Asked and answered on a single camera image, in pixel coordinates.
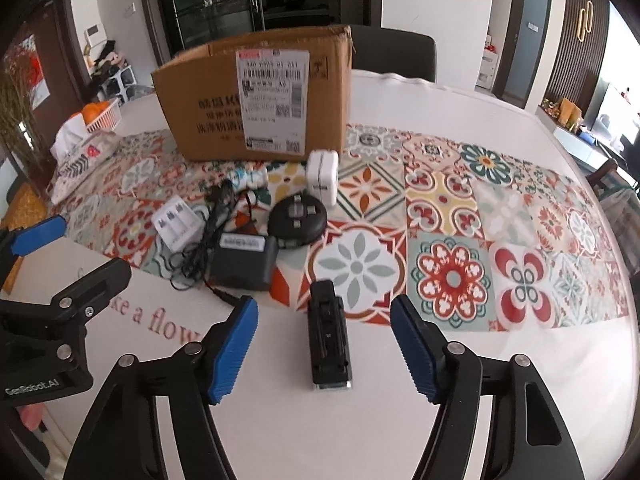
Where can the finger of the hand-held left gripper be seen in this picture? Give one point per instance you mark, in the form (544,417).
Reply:
(75,290)
(37,236)

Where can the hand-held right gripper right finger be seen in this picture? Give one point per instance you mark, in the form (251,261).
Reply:
(412,347)

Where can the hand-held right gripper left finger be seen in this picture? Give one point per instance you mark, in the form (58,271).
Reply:
(232,347)

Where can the black rectangular device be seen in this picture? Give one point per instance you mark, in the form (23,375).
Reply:
(327,340)

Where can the white battery charger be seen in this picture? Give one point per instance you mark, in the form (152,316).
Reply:
(176,225)

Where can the white plug adapter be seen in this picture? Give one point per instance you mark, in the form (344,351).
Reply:
(322,175)

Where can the brown cardboard box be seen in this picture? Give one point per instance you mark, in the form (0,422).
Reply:
(200,100)

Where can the person's left hand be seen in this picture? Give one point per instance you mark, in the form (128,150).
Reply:
(30,417)

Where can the floral tissue pack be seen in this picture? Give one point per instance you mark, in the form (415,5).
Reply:
(80,160)

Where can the dried plant stems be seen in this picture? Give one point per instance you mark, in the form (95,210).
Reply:
(20,130)

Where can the orange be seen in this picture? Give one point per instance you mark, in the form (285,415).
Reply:
(101,106)
(91,113)

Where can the white plastic basket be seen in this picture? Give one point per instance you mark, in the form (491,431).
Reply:
(107,119)

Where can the white storage rack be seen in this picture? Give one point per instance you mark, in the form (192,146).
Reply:
(117,82)

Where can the pile of plush toys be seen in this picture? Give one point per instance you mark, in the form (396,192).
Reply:
(107,55)

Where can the white tablecloth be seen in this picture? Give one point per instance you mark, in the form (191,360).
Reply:
(500,110)

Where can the dark wooden chair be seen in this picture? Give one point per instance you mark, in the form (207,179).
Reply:
(607,175)

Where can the white tv cabinet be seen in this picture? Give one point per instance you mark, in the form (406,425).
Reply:
(575,140)

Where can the yellow box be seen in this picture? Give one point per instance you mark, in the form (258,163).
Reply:
(570,112)

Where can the black glass cabinet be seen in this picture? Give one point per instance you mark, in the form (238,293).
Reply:
(210,5)

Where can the dark grey chair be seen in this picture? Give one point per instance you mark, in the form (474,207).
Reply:
(395,52)

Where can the television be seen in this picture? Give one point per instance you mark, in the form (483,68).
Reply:
(615,115)

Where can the dark framed grey door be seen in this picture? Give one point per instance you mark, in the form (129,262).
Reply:
(525,35)

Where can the red wall poster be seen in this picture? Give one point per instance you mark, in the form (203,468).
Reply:
(30,70)

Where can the white wall intercom panel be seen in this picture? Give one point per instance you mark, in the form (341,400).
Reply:
(95,35)

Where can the gold wall ornament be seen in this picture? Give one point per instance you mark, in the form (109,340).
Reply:
(584,20)

